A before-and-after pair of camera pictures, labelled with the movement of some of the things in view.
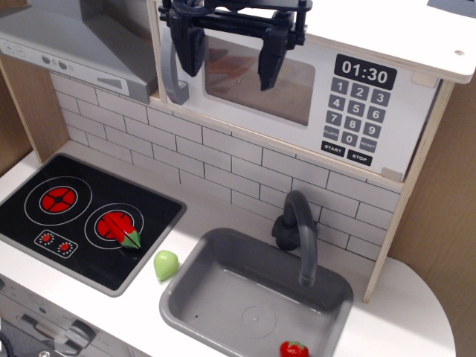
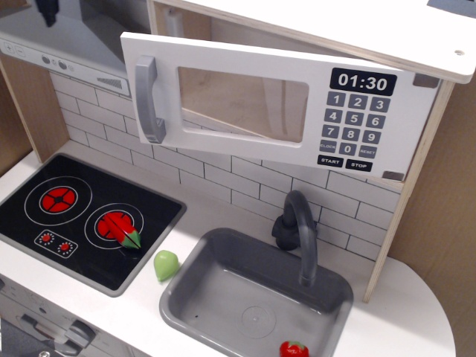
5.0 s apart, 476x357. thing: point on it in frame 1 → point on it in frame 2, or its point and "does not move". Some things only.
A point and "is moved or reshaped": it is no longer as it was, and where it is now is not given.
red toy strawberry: [293, 349] does not move
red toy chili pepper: [120, 226] does not move
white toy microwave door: [327, 99] is moved or reshaped
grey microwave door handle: [178, 91] → [146, 75]
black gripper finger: [190, 43] → [49, 9]
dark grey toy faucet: [298, 218] does not move
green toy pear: [166, 263] does not move
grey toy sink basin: [245, 301] does not move
